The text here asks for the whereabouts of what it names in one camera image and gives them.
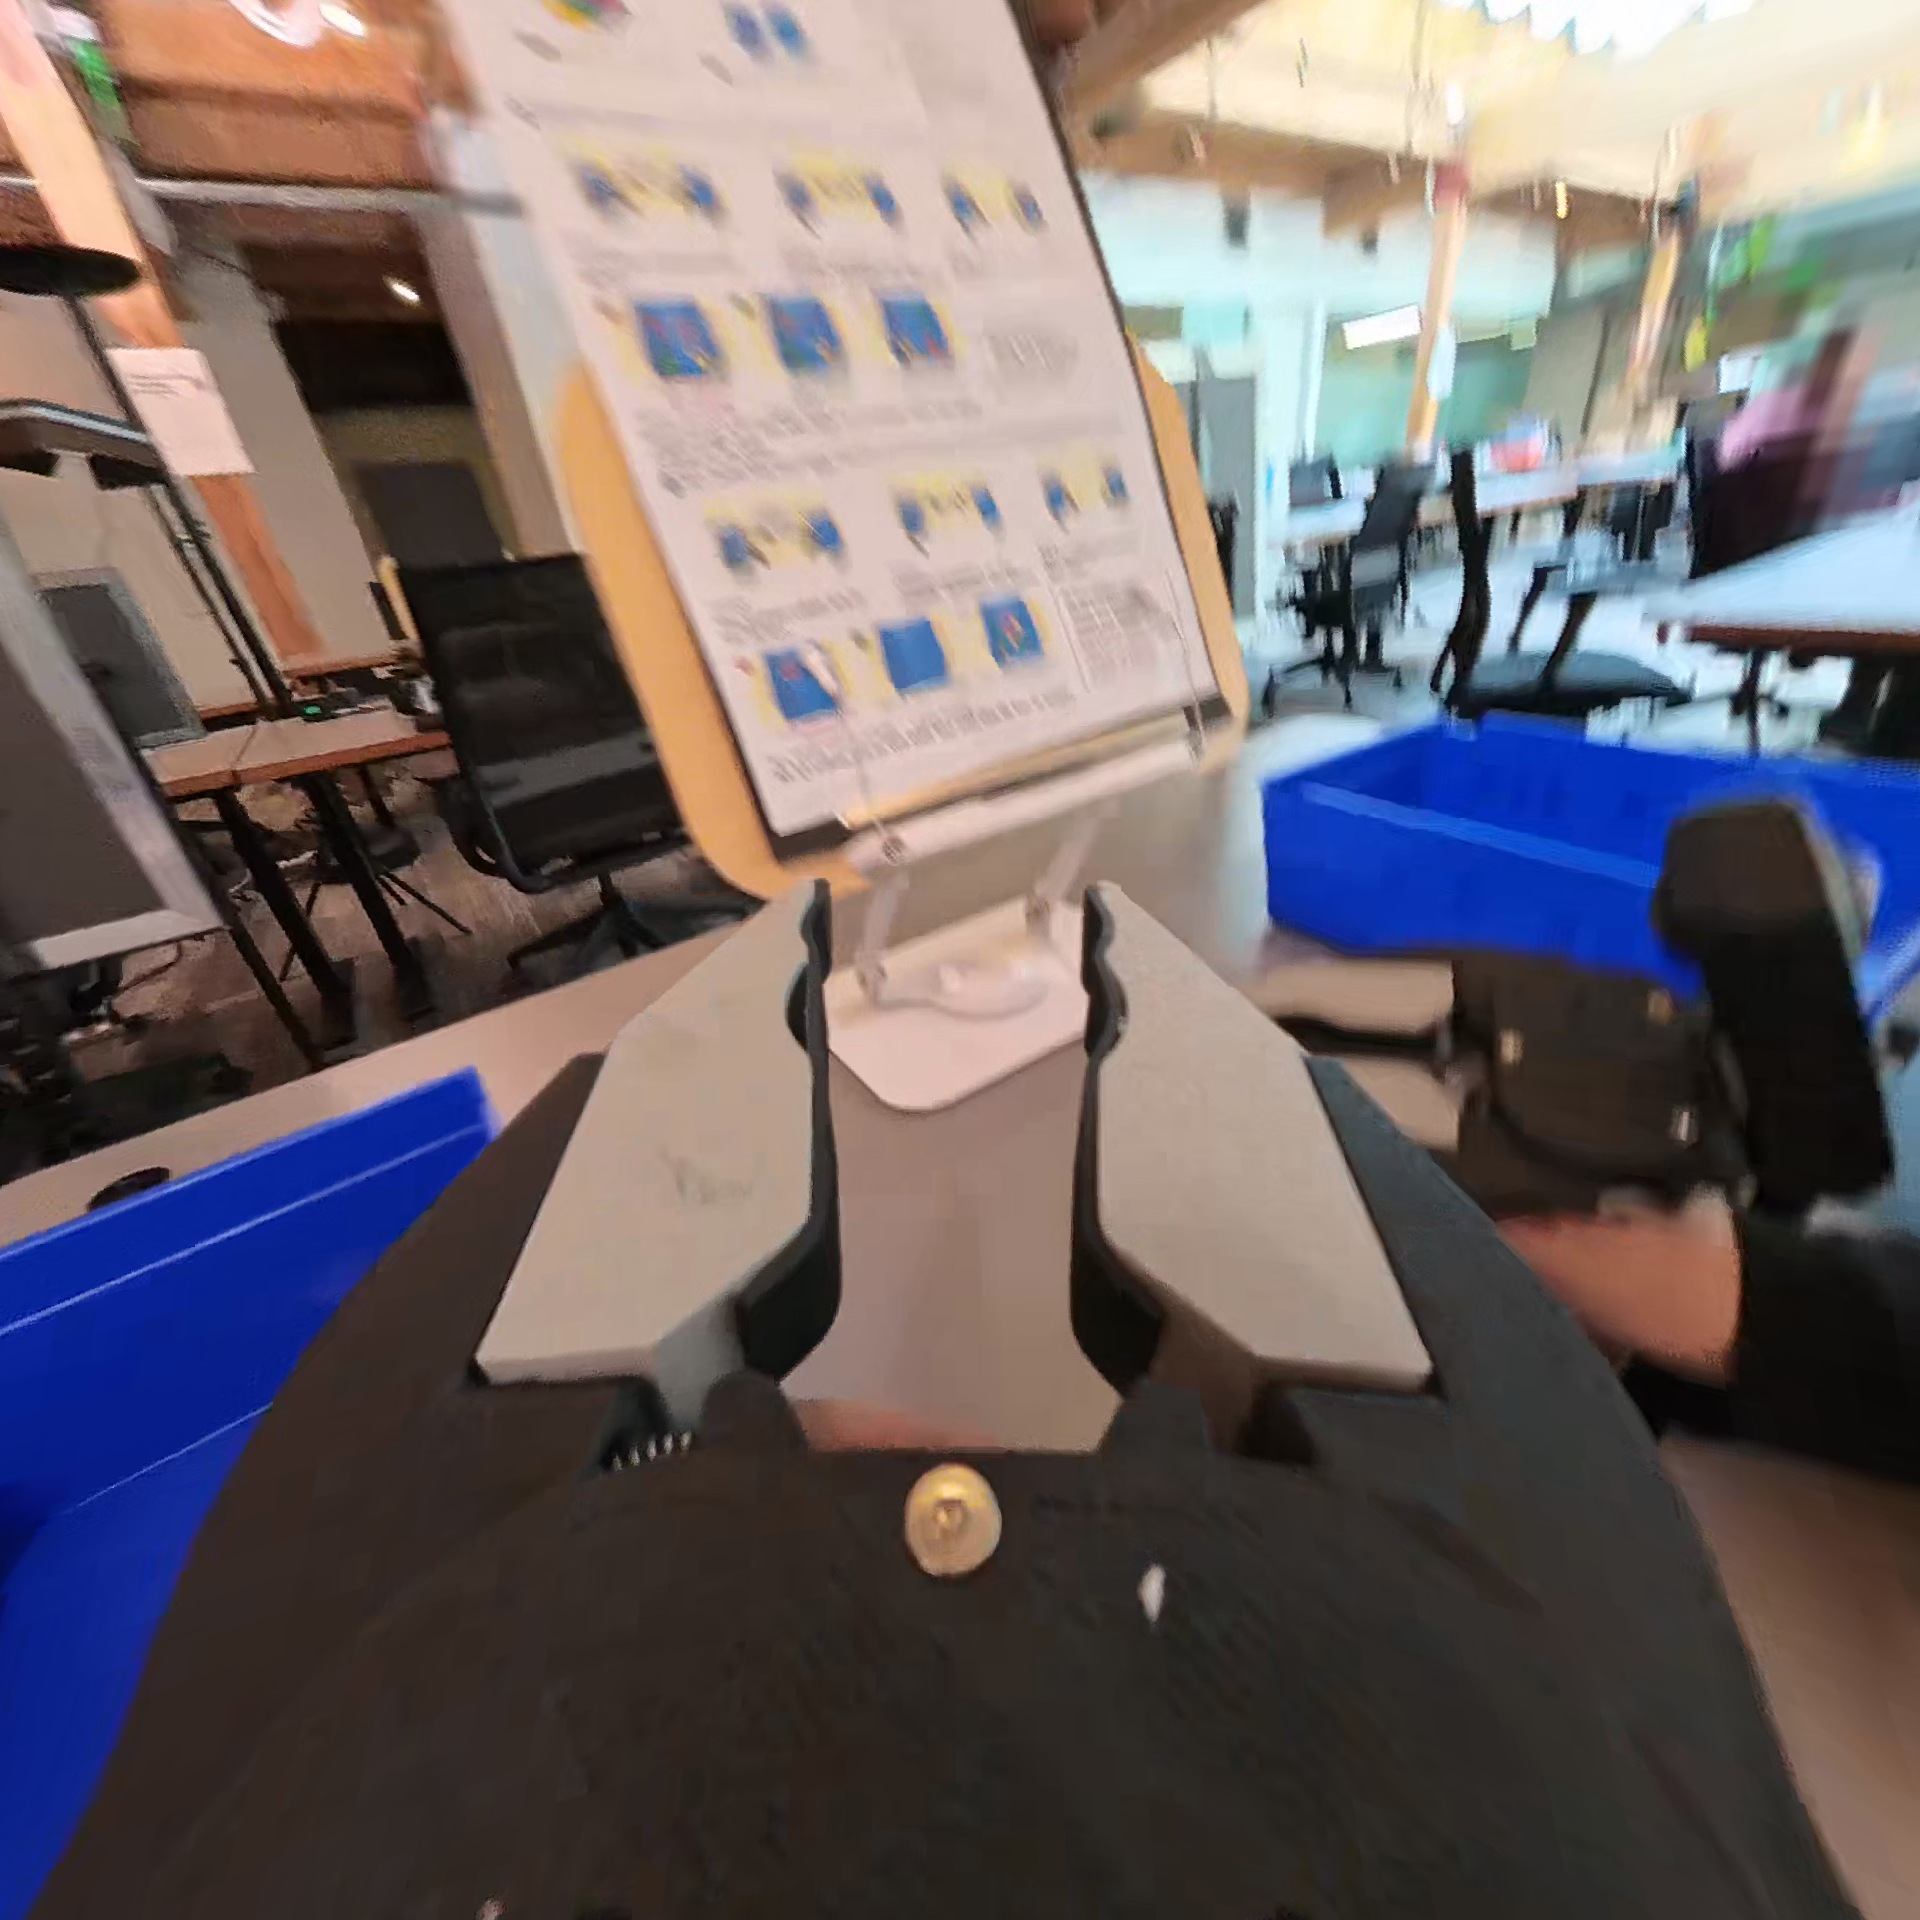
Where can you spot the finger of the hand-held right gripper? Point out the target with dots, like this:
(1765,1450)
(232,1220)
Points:
(1364,997)

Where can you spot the printed instruction sheet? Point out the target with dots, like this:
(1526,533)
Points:
(838,375)

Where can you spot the person's right hand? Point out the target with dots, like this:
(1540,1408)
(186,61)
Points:
(1635,1289)

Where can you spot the person's right forearm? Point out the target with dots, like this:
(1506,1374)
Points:
(1829,1350)

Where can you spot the blue plastic bin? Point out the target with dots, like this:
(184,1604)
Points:
(120,1350)
(1425,856)

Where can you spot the large grey partition panel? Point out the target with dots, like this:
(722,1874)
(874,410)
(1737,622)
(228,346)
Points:
(75,809)

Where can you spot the white paper notice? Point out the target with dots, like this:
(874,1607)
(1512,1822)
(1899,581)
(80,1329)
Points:
(180,405)

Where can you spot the wooden top desk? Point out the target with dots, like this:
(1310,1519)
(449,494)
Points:
(299,743)

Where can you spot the black table grommet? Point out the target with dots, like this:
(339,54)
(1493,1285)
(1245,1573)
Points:
(128,1190)

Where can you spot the black office chair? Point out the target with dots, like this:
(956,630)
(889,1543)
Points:
(524,705)
(1558,682)
(1372,541)

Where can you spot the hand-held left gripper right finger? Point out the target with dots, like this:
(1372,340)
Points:
(1260,1201)

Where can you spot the grey top wooden table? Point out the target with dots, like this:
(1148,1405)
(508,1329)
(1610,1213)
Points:
(1800,586)

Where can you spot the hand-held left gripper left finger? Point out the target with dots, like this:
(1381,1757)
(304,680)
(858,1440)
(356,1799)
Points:
(661,1201)

